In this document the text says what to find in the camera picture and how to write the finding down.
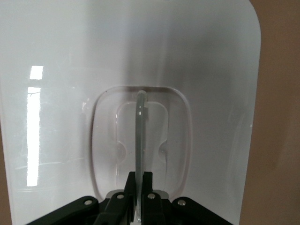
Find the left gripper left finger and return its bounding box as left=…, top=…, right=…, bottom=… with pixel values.
left=95, top=172, right=137, bottom=225

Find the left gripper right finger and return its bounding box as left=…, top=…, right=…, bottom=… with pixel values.
left=141, top=172, right=171, bottom=225

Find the white box lid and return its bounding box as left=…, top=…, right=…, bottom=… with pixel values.
left=0, top=0, right=262, bottom=225

